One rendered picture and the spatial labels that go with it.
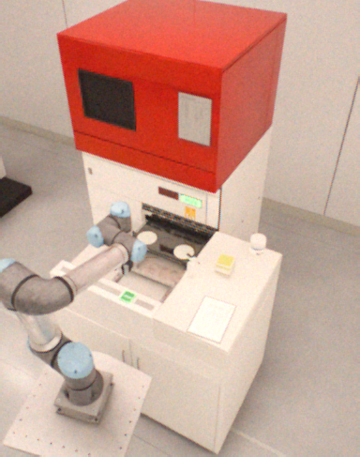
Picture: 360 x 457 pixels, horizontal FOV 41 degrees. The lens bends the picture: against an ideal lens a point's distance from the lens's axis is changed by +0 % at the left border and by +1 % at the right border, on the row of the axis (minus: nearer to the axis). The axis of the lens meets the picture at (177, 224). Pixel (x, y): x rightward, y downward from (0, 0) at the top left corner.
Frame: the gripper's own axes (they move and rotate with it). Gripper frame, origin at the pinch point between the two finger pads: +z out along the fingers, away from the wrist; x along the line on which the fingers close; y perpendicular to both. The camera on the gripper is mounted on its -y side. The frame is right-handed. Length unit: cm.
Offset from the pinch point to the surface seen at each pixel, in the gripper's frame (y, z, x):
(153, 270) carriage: 26.0, 22.7, 2.8
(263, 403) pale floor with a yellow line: 38, 111, -60
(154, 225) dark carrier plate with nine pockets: 53, 21, 19
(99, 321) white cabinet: -4.0, 34.9, 14.3
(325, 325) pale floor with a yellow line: 109, 111, -75
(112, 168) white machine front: 59, -3, 47
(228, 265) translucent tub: 32.9, 7.4, -32.8
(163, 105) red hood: 54, -50, 11
